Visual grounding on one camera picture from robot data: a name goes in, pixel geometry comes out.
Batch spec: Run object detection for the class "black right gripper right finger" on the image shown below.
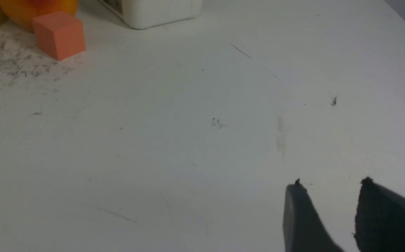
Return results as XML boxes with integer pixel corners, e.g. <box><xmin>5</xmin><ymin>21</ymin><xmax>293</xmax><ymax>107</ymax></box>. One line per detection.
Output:
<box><xmin>353</xmin><ymin>177</ymin><xmax>405</xmax><ymax>252</ymax></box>

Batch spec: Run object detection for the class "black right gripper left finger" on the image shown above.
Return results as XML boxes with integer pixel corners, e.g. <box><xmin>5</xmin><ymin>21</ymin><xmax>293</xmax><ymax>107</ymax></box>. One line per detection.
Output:
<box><xmin>282</xmin><ymin>179</ymin><xmax>343</xmax><ymax>252</ymax></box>

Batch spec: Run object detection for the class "white plastic container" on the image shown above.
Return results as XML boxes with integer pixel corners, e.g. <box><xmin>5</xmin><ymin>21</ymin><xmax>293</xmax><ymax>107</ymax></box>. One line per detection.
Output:
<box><xmin>101</xmin><ymin>0</ymin><xmax>203</xmax><ymax>30</ymax></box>

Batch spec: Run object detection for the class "orange foam cube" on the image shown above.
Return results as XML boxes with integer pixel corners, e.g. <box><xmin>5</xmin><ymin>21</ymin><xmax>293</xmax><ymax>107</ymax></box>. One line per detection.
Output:
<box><xmin>33</xmin><ymin>11</ymin><xmax>85</xmax><ymax>61</ymax></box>

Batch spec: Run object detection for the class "orange round plastic object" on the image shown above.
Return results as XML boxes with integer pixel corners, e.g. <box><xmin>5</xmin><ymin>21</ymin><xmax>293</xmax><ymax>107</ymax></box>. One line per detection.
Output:
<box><xmin>0</xmin><ymin>0</ymin><xmax>78</xmax><ymax>32</ymax></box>

